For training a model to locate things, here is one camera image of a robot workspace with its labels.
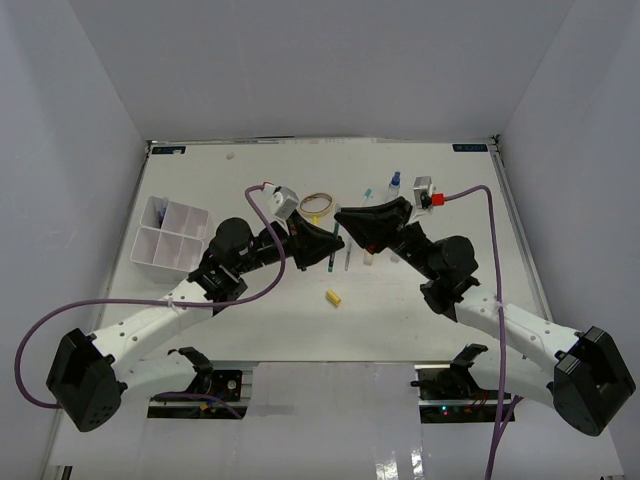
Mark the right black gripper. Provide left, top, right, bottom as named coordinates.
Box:
left=334, top=197, right=439, bottom=281

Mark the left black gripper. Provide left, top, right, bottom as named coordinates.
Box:
left=234, top=208, right=344, bottom=275

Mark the dark green pen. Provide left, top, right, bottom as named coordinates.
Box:
left=327, top=222, right=341, bottom=274

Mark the grey silver pen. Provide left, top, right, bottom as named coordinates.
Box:
left=344, top=243, right=352, bottom=272

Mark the dark blue pen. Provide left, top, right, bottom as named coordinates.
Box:
left=155, top=197, right=169, bottom=228

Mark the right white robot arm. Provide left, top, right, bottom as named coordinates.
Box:
left=334, top=197, right=636, bottom=436

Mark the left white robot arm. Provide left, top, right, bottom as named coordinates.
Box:
left=46, top=212, right=344, bottom=432

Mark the white pen teal cap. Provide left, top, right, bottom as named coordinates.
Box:
left=361, top=188, right=372, bottom=207

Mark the clear spray bottle blue cap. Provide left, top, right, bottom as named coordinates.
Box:
left=386, top=171, right=401, bottom=202

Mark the yellow glue stick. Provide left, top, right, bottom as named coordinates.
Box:
left=363, top=252, right=374, bottom=266

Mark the yellow tape roll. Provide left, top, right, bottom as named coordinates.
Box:
left=298, top=192, right=334, bottom=218

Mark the small yellow cylinder eraser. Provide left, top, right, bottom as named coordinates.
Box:
left=326, top=290, right=342, bottom=307

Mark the white compartment organizer box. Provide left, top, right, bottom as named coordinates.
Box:
left=130, top=196, right=210, bottom=277

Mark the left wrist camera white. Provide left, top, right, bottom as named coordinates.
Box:
left=262, top=182, right=299, bottom=221

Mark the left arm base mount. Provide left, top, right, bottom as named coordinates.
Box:
left=147, top=347, right=248, bottom=420

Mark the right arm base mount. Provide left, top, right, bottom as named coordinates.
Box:
left=410, top=344, right=498, bottom=424

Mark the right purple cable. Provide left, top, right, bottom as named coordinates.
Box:
left=439, top=184, right=524, bottom=480

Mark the purple cable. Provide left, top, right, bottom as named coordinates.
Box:
left=13, top=184, right=288, bottom=409
left=439, top=184, right=524, bottom=480

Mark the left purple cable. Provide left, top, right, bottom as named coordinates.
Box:
left=13, top=184, right=288, bottom=409

